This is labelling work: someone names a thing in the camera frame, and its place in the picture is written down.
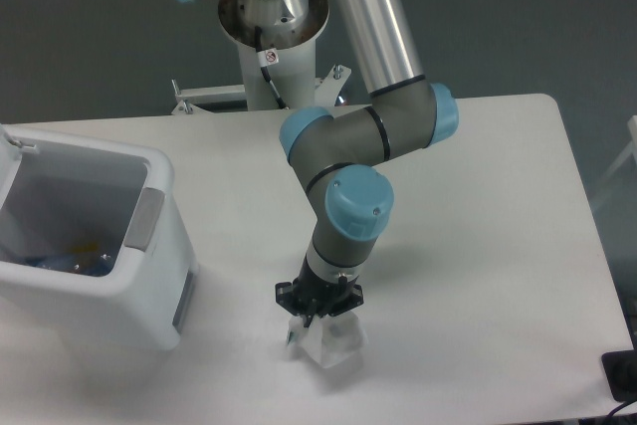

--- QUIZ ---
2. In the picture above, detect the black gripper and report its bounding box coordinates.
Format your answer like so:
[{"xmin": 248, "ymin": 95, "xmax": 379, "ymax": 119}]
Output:
[{"xmin": 275, "ymin": 263, "xmax": 364, "ymax": 328}]

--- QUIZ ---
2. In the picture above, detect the white plastic wrapper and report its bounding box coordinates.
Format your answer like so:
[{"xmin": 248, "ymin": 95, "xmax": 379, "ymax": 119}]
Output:
[{"xmin": 286, "ymin": 312, "xmax": 367, "ymax": 368}]

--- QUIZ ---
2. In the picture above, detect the crushed clear plastic bottle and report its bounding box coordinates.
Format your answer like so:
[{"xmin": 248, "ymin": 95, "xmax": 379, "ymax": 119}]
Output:
[{"xmin": 24, "ymin": 252, "xmax": 116, "ymax": 277}]

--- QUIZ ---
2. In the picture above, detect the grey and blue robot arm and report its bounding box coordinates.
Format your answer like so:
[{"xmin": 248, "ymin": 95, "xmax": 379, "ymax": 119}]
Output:
[{"xmin": 180, "ymin": 0, "xmax": 459, "ymax": 324}]

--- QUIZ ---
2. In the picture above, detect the white trash can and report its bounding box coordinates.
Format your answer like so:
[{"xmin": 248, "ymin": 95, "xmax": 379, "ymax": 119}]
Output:
[{"xmin": 1, "ymin": 125, "xmax": 198, "ymax": 350}]

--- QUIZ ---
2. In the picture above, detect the black device at table corner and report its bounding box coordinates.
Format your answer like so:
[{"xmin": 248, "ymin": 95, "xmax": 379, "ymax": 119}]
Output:
[{"xmin": 601, "ymin": 350, "xmax": 636, "ymax": 402}]

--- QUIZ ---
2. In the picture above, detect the white metal base bracket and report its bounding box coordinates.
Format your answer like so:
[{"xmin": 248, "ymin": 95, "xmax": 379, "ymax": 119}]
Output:
[{"xmin": 170, "ymin": 64, "xmax": 352, "ymax": 115}]

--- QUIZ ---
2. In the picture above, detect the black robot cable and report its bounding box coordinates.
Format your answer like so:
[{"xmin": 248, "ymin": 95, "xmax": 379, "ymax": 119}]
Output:
[{"xmin": 252, "ymin": 25, "xmax": 290, "ymax": 110}]

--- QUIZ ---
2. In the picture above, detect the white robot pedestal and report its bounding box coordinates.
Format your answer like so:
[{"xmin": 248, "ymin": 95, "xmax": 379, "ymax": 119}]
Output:
[{"xmin": 218, "ymin": 0, "xmax": 329, "ymax": 110}]

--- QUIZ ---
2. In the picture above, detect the white frame at right edge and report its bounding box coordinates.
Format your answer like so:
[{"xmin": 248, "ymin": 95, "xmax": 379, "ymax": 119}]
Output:
[{"xmin": 589, "ymin": 115, "xmax": 636, "ymax": 212}]

